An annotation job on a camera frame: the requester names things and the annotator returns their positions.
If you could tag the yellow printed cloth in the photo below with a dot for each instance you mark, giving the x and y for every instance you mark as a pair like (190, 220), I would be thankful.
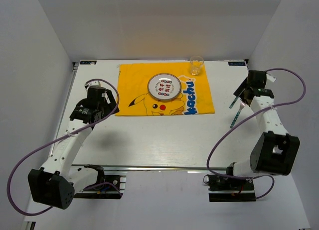
(195, 96)

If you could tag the white plate with red print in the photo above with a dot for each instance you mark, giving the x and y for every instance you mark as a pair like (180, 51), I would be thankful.
(164, 86)

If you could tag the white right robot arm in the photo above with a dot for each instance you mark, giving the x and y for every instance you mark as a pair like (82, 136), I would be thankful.
(275, 150)

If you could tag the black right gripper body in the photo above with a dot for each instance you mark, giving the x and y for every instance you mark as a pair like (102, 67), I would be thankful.
(244, 100)

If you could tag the knife with teal handle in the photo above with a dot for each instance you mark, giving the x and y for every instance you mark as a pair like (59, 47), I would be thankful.
(233, 102)

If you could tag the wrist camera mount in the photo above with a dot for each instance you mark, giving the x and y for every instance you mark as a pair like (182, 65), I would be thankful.
(95, 92)
(270, 78)

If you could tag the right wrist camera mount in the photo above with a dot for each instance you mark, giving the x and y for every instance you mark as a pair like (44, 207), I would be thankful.
(270, 78)

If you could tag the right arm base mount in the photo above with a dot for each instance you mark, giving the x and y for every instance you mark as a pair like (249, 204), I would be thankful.
(227, 190)

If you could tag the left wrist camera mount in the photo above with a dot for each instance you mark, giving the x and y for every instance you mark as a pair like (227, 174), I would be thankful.
(95, 92)

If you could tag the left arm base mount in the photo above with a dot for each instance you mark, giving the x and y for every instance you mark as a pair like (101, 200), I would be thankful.
(110, 185)

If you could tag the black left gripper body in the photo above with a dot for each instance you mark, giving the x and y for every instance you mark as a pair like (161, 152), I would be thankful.
(105, 113)

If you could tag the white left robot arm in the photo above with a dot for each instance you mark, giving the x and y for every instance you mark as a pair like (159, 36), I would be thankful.
(53, 184)

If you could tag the fork with teal handle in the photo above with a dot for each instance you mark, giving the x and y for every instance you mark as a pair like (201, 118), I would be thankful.
(241, 107)

